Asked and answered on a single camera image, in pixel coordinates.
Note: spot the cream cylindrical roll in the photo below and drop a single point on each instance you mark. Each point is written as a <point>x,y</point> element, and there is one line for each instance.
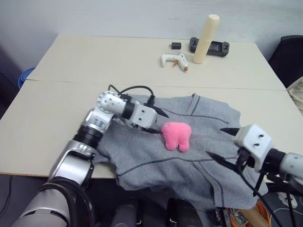
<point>206,40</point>

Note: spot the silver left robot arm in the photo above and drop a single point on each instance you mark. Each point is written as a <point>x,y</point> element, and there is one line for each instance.
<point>71,160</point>

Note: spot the grey zip jacket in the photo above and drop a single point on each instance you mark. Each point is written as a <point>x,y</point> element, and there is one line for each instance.
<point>146,151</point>

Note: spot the white hot glue gun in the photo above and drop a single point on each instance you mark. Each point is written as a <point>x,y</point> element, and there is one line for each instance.
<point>170,58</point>

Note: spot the black chair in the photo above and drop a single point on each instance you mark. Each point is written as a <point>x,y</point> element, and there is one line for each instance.
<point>288,59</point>

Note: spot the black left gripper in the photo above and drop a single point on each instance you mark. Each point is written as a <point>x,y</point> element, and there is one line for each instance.
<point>136,126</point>

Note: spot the small black power adapter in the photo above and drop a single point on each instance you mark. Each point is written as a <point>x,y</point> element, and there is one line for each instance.
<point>176,46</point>

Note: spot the black handheld controller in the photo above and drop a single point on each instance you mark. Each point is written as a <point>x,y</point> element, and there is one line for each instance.
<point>217,48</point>

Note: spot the dark rounded shape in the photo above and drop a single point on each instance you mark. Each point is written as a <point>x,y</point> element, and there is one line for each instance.
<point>125,215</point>

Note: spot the beige fabric bag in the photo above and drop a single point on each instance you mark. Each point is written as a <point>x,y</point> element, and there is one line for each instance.
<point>297,94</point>

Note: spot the orange basket with clutter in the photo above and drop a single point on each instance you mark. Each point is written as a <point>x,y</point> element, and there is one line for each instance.
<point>236,218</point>

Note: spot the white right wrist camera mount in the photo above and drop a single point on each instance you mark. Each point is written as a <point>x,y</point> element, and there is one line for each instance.
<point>255,142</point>

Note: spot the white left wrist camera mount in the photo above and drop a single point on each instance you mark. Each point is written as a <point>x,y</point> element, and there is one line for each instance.
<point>144,116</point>

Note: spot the white shoe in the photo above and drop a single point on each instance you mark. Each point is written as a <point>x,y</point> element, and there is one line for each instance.
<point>282,197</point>

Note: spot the pink plush toy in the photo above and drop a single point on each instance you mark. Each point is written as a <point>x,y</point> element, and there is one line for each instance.
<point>176,134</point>

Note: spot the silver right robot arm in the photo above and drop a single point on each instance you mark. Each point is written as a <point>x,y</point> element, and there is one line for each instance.
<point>291,163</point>

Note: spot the blue plastic bucket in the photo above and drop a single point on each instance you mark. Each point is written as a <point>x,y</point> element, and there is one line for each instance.
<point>23,78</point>

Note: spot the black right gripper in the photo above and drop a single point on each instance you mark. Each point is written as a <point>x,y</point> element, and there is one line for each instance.
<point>245,157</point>

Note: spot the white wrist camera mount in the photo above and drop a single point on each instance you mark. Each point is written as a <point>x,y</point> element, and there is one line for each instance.
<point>144,116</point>
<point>255,142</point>

